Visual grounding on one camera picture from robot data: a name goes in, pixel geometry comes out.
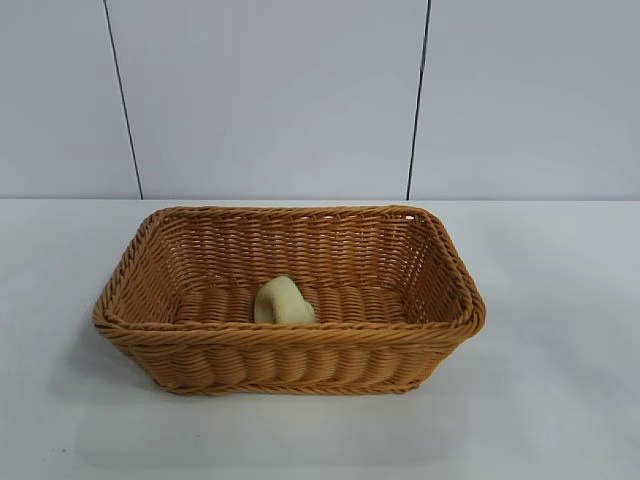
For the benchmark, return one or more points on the pale yellow egg yolk pastry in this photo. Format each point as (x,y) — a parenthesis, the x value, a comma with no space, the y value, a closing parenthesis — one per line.
(285,305)

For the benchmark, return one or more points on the woven wicker basket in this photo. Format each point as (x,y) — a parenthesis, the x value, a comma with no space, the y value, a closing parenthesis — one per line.
(280,350)

